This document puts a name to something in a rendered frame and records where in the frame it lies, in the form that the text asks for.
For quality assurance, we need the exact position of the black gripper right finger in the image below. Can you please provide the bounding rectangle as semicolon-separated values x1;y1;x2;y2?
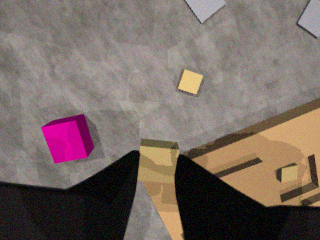
174;155;320;240

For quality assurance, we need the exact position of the magenta cube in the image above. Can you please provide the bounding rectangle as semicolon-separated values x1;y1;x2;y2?
41;114;94;164

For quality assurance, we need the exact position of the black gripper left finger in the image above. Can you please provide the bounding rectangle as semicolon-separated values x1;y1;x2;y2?
0;150;140;240

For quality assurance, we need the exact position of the tan block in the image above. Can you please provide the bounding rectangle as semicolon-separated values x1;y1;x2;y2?
277;162;298;183
137;138;180;183
177;69;203;94

